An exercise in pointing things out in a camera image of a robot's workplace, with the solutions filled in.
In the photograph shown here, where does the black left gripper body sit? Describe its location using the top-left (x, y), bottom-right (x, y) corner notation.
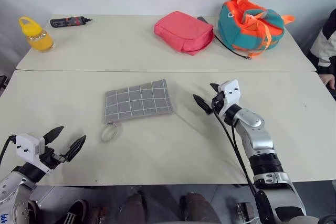
top-left (38, 146), bottom-right (67, 174)

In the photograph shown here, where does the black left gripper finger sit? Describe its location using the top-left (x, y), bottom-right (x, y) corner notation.
top-left (62, 135), bottom-right (87, 163)
top-left (43, 126), bottom-right (65, 146)

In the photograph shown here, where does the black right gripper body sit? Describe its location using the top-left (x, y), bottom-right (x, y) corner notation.
top-left (211, 91), bottom-right (226, 113)

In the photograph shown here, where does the grey checked fabric pouch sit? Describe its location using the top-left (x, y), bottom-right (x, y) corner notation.
top-left (101, 78), bottom-right (174, 143)

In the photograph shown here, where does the bystander bare hand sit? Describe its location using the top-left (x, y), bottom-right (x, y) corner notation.
top-left (320, 73), bottom-right (336, 90)

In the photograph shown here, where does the black shoe with white stripes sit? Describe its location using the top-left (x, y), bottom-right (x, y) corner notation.
top-left (58, 199), bottom-right (89, 224)

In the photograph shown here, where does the pink fabric pouch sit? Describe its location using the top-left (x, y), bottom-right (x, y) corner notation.
top-left (153, 10), bottom-right (215, 57)

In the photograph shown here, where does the teal and orange fabric bag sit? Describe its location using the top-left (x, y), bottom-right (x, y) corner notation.
top-left (217, 0), bottom-right (296, 58)

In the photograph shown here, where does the yellow-capped bottle with orange liquid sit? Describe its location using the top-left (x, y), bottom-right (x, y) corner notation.
top-left (18, 16), bottom-right (56, 53)

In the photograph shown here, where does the dark brown rounded shape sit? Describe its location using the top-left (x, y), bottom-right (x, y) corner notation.
top-left (180, 191), bottom-right (222, 224)

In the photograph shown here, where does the black and red electric screwdriver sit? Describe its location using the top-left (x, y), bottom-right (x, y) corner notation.
top-left (49, 16), bottom-right (93, 29)

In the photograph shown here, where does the person in black white jacket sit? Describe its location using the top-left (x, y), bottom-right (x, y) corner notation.
top-left (307, 7), bottom-right (336, 78)

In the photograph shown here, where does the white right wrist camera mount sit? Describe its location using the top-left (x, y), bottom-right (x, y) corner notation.
top-left (217, 79), bottom-right (241, 121)

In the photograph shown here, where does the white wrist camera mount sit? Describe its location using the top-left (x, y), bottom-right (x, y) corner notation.
top-left (15, 133), bottom-right (52, 175)
top-left (217, 79), bottom-right (241, 121)

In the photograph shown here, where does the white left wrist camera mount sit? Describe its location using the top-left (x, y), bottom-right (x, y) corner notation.
top-left (15, 133), bottom-right (52, 175)

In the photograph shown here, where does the thin black cord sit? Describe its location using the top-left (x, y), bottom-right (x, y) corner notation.
top-left (214, 35), bottom-right (252, 61)

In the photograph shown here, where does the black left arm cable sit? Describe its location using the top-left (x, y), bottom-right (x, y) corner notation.
top-left (0, 135), bottom-right (18, 167)

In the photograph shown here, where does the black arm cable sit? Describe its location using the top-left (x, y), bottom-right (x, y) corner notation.
top-left (212, 102), bottom-right (276, 224)
top-left (0, 135), bottom-right (18, 167)

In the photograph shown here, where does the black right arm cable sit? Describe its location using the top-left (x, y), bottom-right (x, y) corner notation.
top-left (212, 102), bottom-right (276, 224)

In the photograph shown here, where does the metal bracket under table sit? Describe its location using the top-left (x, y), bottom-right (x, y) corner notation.
top-left (235, 201), bottom-right (255, 221)

